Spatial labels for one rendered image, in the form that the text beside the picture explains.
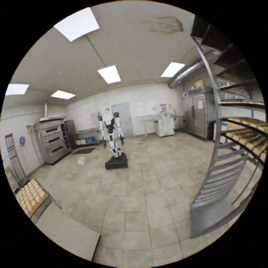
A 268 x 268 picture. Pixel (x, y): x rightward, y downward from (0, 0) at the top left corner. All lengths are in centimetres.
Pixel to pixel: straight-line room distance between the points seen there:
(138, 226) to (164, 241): 39
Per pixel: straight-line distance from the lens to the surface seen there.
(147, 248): 121
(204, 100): 320
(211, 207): 130
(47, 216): 70
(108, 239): 130
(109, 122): 185
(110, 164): 200
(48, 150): 407
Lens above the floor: 120
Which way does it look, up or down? 13 degrees down
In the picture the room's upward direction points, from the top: 9 degrees counter-clockwise
